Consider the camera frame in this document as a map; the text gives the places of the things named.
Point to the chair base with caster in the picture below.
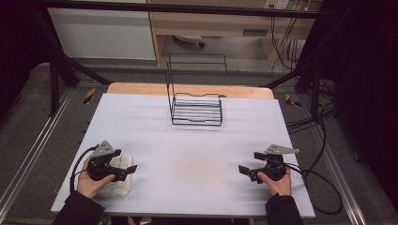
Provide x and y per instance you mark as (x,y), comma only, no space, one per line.
(189,39)

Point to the person's right hand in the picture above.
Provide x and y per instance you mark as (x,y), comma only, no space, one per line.
(280,186)

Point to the yellow black floor tape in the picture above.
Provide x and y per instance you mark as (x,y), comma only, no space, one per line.
(89,96)
(292,101)

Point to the black metal frame bar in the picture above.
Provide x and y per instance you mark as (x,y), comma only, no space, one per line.
(175,8)

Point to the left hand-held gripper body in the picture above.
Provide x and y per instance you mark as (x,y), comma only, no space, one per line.
(99,170)

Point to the white cabinet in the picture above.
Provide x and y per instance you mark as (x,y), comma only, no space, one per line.
(103,34)

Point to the black metal stand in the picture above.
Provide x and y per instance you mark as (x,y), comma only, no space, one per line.
(314,90)
(54,84)

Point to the aluminium floor rail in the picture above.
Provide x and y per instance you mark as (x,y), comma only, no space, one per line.
(29,156)
(341,184)

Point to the white towel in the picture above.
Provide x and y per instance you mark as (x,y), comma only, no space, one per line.
(122,188)

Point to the white power strip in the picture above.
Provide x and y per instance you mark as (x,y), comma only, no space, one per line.
(277,3)

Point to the person's left hand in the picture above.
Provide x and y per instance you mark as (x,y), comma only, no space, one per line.
(89,186)

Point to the white table mat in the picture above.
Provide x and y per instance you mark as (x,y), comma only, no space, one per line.
(187,150)

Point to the light wooden desk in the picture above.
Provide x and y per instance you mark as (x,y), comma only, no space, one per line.
(219,25)

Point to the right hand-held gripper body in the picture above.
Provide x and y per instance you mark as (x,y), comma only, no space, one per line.
(273,167)

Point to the dark curtain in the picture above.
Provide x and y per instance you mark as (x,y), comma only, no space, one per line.
(366,93)
(18,47)

